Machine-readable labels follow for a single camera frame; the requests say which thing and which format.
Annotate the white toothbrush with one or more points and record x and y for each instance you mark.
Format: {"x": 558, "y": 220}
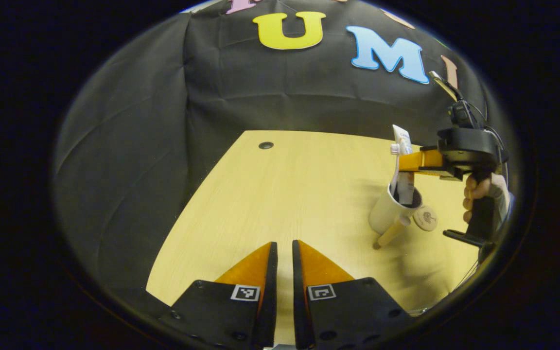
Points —
{"x": 395, "y": 148}

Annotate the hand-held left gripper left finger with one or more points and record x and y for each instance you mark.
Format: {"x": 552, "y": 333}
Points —
{"x": 266, "y": 316}

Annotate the black backdrop cloth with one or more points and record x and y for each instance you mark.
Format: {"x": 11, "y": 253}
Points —
{"x": 163, "y": 121}

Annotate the white toothpaste tube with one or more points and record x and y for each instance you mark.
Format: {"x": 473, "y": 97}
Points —
{"x": 403, "y": 138}

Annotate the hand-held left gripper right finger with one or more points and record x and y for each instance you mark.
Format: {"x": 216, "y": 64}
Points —
{"x": 300, "y": 311}

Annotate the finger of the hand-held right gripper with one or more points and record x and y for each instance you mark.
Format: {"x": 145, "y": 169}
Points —
{"x": 421, "y": 160}

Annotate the black desk grommet hole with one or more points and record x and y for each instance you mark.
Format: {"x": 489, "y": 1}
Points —
{"x": 266, "y": 145}

